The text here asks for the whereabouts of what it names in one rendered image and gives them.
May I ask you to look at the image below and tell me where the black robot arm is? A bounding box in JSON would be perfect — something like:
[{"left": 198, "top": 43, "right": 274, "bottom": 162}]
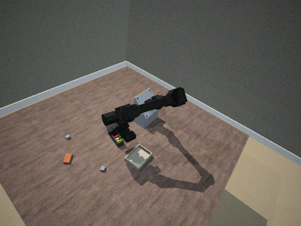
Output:
[{"left": 102, "top": 87, "right": 187, "bottom": 136}]

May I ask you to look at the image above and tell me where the orange rectangular block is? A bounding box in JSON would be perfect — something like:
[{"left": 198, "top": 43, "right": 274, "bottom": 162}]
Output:
[{"left": 63, "top": 153, "right": 72, "bottom": 164}]

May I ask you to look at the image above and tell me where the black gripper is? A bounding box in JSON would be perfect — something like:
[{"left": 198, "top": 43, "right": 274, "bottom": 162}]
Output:
[{"left": 117, "top": 121, "right": 136, "bottom": 143}]

